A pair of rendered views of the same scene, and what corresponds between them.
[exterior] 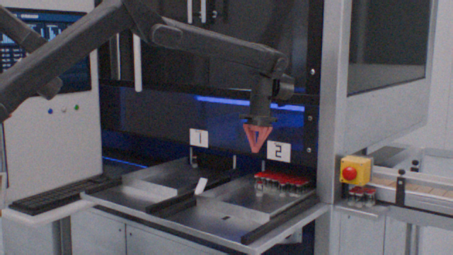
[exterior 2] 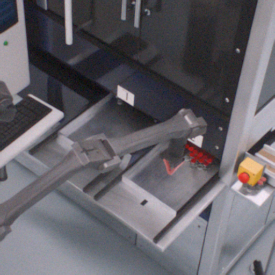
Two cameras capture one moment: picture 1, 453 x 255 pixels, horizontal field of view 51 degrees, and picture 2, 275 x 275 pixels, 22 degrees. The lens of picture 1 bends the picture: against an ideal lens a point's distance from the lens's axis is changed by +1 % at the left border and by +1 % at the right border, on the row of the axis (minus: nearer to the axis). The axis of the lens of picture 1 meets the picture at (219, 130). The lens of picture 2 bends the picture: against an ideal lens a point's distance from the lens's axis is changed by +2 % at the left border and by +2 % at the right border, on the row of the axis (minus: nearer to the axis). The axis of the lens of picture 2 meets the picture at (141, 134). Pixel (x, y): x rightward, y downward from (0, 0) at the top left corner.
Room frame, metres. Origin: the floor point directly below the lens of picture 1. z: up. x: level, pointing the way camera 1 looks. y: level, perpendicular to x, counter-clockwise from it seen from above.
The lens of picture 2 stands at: (-0.38, 0.08, 2.95)
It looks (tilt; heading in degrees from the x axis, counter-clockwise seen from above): 46 degrees down; 358
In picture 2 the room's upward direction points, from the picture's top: 5 degrees clockwise
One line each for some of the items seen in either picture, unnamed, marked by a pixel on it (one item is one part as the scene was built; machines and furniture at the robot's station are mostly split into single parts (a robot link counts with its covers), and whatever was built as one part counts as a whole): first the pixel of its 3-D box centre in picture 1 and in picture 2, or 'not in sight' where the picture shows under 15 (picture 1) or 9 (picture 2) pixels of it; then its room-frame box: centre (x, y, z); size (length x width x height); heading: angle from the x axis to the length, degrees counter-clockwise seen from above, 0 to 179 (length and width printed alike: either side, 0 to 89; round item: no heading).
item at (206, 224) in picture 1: (207, 197); (130, 163); (1.47, 0.04, 0.87); 0.70 x 0.48 x 0.02; 52
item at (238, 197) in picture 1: (262, 194); (175, 170); (1.42, -0.14, 0.90); 0.34 x 0.26 x 0.04; 142
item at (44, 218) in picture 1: (65, 198); (3, 128); (1.69, 0.58, 0.79); 0.45 x 0.28 x 0.03; 146
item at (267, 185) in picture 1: (277, 185); (189, 157); (1.49, -0.19, 0.91); 0.18 x 0.02 x 0.05; 52
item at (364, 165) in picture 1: (356, 169); (251, 170); (1.36, -0.41, 1.00); 0.08 x 0.07 x 0.07; 142
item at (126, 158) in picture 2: (190, 193); (116, 168); (1.40, 0.09, 0.91); 0.14 x 0.03 x 0.06; 141
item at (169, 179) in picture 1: (182, 175); (110, 128); (1.63, 0.13, 0.90); 0.34 x 0.26 x 0.04; 142
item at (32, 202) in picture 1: (69, 193); (7, 127); (1.68, 0.56, 0.82); 0.40 x 0.14 x 0.02; 146
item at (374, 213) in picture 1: (364, 207); (254, 187); (1.39, -0.44, 0.87); 0.14 x 0.13 x 0.02; 142
